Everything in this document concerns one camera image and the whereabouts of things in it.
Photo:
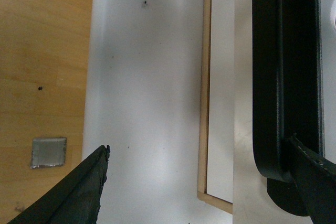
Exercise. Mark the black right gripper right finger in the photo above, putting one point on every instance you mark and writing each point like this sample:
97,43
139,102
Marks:
314,177

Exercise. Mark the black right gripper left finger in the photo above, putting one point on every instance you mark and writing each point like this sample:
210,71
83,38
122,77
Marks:
76,198

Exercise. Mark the black drawer handle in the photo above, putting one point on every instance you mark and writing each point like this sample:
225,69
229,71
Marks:
286,91

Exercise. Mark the wooden drawer cabinet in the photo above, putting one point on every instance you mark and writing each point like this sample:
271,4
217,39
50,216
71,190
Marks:
202,194

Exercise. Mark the silver square tape patch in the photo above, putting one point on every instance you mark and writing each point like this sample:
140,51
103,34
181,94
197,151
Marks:
48,152

